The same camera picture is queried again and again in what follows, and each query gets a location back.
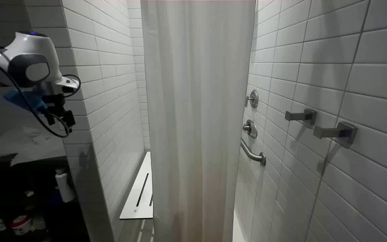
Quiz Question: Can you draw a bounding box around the white shower curtain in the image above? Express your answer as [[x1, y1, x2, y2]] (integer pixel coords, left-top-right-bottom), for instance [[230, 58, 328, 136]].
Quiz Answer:
[[140, 0, 258, 242]]

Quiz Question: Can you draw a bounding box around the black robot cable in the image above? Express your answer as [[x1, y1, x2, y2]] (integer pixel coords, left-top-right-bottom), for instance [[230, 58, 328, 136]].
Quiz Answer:
[[0, 53, 84, 140]]

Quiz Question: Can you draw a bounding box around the white plastic bottle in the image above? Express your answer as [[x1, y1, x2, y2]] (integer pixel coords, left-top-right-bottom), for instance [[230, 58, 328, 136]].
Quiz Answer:
[[54, 167, 77, 205]]

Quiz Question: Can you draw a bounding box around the long chrome grab bar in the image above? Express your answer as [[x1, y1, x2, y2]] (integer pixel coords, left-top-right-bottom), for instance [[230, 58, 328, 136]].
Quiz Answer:
[[240, 138, 268, 168]]

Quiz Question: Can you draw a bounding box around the chrome shower valve handle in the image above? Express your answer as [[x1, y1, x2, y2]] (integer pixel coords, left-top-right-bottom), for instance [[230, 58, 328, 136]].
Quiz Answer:
[[242, 119, 260, 140]]

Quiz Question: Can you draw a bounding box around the square metal wall hook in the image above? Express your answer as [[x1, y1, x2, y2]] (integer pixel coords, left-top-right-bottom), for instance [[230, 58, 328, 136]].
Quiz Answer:
[[313, 120, 359, 148], [284, 108, 319, 128]]

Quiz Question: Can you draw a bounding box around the white slotted shower seat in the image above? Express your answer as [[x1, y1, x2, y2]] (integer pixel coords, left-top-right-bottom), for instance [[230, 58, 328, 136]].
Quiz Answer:
[[119, 151, 156, 222]]

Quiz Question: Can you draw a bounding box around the grey crumpled cover sheet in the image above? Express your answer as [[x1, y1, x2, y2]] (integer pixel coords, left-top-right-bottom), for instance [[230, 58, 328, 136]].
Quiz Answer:
[[0, 127, 68, 166]]

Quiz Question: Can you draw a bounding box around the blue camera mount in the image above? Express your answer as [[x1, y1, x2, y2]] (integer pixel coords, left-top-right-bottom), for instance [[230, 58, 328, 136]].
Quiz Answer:
[[3, 86, 51, 116]]

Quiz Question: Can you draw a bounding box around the round chrome valve plate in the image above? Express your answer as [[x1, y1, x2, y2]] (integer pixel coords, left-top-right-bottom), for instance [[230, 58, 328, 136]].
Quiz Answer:
[[246, 89, 261, 111]]

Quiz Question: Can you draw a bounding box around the red and white container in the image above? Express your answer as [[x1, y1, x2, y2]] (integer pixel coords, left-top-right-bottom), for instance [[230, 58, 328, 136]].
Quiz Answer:
[[10, 214, 34, 237]]

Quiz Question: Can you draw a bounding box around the dark storage shelf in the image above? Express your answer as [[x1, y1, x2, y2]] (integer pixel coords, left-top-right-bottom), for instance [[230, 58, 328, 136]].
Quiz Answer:
[[0, 154, 92, 242]]

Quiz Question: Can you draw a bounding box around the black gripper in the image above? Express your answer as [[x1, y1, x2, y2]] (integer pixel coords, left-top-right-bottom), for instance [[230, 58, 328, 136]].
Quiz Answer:
[[41, 92, 77, 131]]

